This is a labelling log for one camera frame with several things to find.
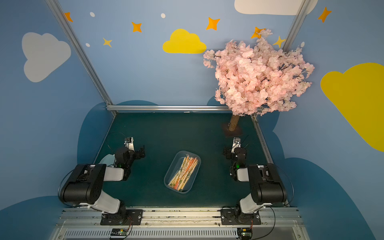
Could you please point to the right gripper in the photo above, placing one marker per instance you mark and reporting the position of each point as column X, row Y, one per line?
column 228, row 152

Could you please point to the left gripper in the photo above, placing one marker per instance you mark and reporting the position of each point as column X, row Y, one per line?
column 139, row 152

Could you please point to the clear plastic storage box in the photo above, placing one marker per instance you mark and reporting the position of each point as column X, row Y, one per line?
column 174, row 167

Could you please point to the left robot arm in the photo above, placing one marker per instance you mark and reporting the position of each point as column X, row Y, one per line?
column 83, row 187

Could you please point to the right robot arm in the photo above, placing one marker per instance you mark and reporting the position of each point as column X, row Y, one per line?
column 266, row 187

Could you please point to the chopsticks bundle in box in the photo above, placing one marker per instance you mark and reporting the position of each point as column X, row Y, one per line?
column 182, row 176

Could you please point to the pink blossom artificial tree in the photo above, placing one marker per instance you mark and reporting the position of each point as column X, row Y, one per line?
column 257, row 80

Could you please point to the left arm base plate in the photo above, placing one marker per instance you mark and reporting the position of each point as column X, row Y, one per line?
column 128, row 217

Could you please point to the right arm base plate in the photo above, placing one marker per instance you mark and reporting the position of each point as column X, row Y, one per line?
column 236, row 217

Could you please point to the aluminium rail frame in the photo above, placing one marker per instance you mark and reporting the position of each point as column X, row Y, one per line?
column 182, row 224

